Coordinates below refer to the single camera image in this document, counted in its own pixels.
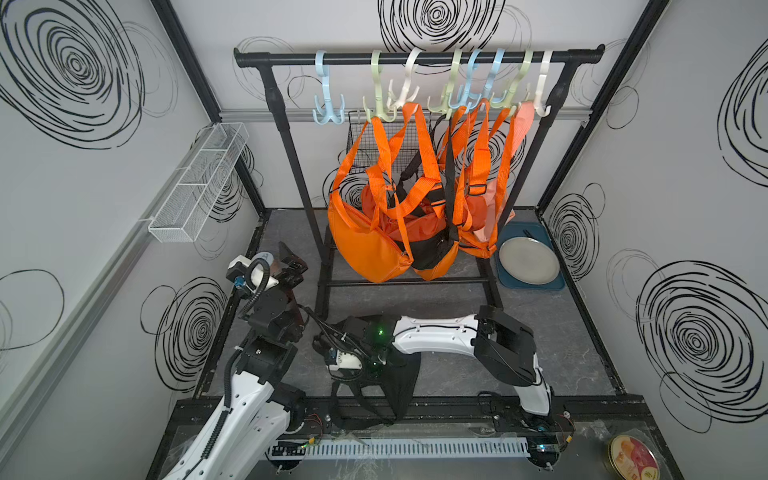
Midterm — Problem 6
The orange and black backpack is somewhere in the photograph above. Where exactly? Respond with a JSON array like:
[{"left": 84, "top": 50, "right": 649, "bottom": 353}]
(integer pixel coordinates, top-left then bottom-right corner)
[{"left": 328, "top": 315, "right": 421, "bottom": 431}]

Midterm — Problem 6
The orange crossbody bag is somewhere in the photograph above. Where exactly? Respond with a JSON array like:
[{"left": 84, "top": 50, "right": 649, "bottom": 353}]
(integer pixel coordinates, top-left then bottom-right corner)
[{"left": 328, "top": 117, "right": 414, "bottom": 283}]

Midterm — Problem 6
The orange drawstring bag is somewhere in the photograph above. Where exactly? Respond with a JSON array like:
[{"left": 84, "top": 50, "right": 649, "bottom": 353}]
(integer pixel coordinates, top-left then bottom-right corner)
[{"left": 415, "top": 249, "right": 458, "bottom": 281}]

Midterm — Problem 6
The orange sling bag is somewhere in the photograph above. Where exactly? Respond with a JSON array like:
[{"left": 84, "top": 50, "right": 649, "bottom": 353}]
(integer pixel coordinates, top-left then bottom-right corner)
[{"left": 451, "top": 100, "right": 533, "bottom": 259}]

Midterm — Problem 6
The pink sling bag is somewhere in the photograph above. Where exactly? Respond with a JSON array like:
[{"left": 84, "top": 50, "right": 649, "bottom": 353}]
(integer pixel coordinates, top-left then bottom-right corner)
[{"left": 475, "top": 101, "right": 535, "bottom": 242}]

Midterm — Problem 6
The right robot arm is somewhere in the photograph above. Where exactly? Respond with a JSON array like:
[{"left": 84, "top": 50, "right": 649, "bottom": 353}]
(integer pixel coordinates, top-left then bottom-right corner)
[{"left": 313, "top": 305, "right": 553, "bottom": 432}]

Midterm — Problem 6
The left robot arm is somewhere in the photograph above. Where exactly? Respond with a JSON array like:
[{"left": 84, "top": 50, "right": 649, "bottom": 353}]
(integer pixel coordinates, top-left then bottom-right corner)
[{"left": 166, "top": 242, "right": 308, "bottom": 479}]

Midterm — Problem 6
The light blue hook leftmost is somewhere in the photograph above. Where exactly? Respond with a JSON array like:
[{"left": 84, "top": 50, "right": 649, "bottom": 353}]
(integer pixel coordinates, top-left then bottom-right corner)
[{"left": 312, "top": 50, "right": 345, "bottom": 125}]

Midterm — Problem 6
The light blue hook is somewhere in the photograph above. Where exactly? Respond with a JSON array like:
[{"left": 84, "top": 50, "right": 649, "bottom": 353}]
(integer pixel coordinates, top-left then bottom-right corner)
[
  {"left": 480, "top": 48, "right": 505, "bottom": 100},
  {"left": 312, "top": 50, "right": 345, "bottom": 125},
  {"left": 457, "top": 49, "right": 482, "bottom": 110}
]

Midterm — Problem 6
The white hook middle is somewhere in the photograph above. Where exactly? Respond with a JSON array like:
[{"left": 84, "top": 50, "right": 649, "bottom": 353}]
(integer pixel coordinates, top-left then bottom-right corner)
[{"left": 386, "top": 48, "right": 423, "bottom": 112}]

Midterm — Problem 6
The white hook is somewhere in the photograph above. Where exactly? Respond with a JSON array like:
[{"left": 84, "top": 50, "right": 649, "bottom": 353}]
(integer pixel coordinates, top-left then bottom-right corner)
[
  {"left": 386, "top": 48, "right": 423, "bottom": 112},
  {"left": 533, "top": 50, "right": 553, "bottom": 118}
]

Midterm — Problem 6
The light green hook left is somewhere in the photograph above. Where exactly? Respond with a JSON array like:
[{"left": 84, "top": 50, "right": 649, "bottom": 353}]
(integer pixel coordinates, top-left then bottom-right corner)
[{"left": 363, "top": 50, "right": 397, "bottom": 123}]

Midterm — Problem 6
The light green hook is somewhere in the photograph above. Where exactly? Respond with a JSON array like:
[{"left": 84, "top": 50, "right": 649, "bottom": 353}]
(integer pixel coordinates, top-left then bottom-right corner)
[
  {"left": 427, "top": 49, "right": 462, "bottom": 118},
  {"left": 490, "top": 49, "right": 534, "bottom": 109},
  {"left": 363, "top": 50, "right": 397, "bottom": 123}
]

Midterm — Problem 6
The light blue hook middle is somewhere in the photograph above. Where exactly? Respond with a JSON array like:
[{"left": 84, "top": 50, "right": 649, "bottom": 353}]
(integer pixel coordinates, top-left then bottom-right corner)
[{"left": 457, "top": 49, "right": 482, "bottom": 110}]

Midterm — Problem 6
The light blue hook right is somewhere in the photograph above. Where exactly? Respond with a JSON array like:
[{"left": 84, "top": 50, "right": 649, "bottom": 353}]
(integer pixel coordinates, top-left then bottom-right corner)
[{"left": 480, "top": 48, "right": 505, "bottom": 100}]

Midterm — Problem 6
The light green hook middle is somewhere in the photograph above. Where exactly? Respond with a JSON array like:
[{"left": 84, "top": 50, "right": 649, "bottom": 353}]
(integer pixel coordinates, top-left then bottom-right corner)
[{"left": 427, "top": 49, "right": 462, "bottom": 118}]

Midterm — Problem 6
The white hook rightmost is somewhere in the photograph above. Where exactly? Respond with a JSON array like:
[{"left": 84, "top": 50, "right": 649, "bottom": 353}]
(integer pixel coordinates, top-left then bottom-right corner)
[{"left": 533, "top": 50, "right": 553, "bottom": 118}]

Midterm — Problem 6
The light green hook right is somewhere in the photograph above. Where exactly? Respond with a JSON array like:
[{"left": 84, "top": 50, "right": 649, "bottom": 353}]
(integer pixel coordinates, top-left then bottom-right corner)
[{"left": 490, "top": 49, "right": 534, "bottom": 109}]

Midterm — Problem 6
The grey round plate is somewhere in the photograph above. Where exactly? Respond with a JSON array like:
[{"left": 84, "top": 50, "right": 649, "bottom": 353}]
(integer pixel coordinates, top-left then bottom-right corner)
[{"left": 498, "top": 237, "right": 560, "bottom": 286}]

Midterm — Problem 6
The round printed tin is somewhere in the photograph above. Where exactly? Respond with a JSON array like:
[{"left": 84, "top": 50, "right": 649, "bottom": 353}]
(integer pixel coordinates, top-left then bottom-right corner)
[{"left": 607, "top": 435, "right": 661, "bottom": 480}]

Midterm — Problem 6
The black garment rack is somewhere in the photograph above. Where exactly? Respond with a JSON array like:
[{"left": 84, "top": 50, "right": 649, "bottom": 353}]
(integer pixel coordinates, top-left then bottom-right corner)
[{"left": 221, "top": 44, "right": 606, "bottom": 319}]

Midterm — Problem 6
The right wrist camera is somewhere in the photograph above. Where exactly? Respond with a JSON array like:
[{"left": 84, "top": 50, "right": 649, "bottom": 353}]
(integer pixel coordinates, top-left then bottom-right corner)
[{"left": 327, "top": 351, "right": 363, "bottom": 371}]

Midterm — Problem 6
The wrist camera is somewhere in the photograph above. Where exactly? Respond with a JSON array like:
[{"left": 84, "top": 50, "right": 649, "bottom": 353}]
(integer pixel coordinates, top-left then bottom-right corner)
[
  {"left": 327, "top": 351, "right": 363, "bottom": 371},
  {"left": 226, "top": 252, "right": 278, "bottom": 292}
]

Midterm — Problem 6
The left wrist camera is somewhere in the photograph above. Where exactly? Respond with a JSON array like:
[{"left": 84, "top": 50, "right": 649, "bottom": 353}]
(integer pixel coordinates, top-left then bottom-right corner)
[{"left": 226, "top": 252, "right": 278, "bottom": 292}]

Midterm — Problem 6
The white mesh wall shelf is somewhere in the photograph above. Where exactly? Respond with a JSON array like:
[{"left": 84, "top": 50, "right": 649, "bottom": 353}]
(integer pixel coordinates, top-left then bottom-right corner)
[{"left": 148, "top": 122, "right": 249, "bottom": 243}]

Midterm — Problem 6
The white slotted cable duct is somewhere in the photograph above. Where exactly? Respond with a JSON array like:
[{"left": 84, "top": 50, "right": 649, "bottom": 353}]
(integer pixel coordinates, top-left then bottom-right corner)
[{"left": 267, "top": 437, "right": 530, "bottom": 461}]

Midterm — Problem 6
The black wire basket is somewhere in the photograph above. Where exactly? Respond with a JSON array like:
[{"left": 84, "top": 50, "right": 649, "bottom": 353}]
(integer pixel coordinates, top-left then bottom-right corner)
[{"left": 347, "top": 110, "right": 419, "bottom": 181}]

